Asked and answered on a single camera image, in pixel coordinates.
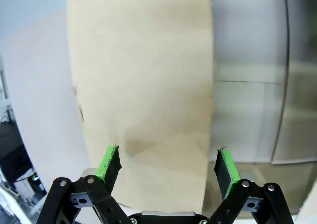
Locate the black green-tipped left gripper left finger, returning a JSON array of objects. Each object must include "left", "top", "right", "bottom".
[{"left": 37, "top": 144, "right": 130, "bottom": 224}]

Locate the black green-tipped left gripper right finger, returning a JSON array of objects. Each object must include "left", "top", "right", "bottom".
[{"left": 207, "top": 146, "right": 296, "bottom": 224}]

